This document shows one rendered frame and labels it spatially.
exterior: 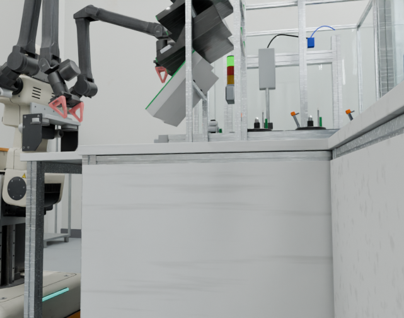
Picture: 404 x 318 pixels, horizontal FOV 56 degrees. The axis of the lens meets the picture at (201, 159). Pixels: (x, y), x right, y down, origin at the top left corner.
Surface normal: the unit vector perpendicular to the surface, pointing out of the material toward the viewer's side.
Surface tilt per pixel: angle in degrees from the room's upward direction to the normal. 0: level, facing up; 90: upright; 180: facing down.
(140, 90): 90
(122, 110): 90
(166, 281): 90
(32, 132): 90
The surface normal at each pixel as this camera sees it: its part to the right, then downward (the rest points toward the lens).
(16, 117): -0.31, -0.06
